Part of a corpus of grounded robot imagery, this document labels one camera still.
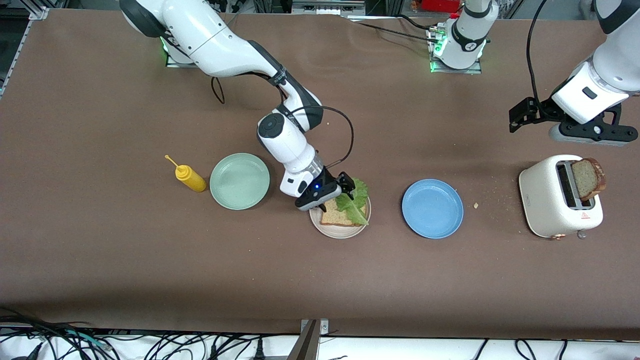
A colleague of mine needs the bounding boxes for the blue plate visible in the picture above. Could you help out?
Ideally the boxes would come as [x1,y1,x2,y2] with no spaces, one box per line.
[401,178,465,240]

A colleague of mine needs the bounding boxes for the beige plate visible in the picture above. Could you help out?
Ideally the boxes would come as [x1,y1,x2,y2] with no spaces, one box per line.
[309,192,372,240]

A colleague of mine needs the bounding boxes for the aluminium frame rail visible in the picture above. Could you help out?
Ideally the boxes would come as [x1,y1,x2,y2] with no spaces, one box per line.
[0,6,50,98]

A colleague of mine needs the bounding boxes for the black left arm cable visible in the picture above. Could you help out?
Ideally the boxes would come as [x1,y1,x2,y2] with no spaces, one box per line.
[525,0,549,110]

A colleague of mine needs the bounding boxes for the black cable bundle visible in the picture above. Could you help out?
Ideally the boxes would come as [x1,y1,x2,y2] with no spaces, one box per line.
[0,306,301,360]

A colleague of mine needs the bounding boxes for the pale green plate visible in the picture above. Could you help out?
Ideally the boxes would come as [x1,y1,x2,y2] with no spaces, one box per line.
[209,152,271,211]

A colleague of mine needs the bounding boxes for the black cable loop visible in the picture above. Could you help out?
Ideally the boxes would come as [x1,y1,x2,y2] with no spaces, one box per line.
[515,339,538,360]

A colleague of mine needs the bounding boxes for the grey metal rail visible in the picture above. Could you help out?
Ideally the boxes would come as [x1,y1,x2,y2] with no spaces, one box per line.
[291,0,366,16]

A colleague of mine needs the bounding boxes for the brown bread slice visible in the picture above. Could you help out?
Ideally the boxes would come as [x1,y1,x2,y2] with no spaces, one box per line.
[320,198,369,228]
[571,157,607,202]

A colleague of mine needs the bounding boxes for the metal table edge bracket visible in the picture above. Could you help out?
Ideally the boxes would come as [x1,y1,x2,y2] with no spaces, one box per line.
[287,318,330,360]

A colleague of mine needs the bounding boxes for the green lettuce leaf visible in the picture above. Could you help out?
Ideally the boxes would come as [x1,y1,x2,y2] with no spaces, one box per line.
[334,178,371,227]

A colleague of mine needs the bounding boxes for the red box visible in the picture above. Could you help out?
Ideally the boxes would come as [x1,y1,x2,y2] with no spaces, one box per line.
[420,0,463,13]

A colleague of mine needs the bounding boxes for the teal cable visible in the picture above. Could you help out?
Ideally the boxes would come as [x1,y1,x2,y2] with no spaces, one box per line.
[62,329,111,350]

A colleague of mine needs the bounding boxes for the white toaster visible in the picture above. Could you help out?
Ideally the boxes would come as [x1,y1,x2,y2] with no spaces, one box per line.
[518,154,604,241]

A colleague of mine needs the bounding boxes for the yellow mustard squeeze bottle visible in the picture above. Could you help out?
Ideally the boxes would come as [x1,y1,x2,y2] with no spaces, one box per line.
[164,154,207,193]

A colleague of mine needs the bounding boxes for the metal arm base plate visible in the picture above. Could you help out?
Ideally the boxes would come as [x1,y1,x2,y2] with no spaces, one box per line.
[429,25,483,75]
[165,49,197,69]

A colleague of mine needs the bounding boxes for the black base cable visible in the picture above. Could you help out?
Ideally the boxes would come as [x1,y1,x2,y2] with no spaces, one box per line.
[345,14,441,45]

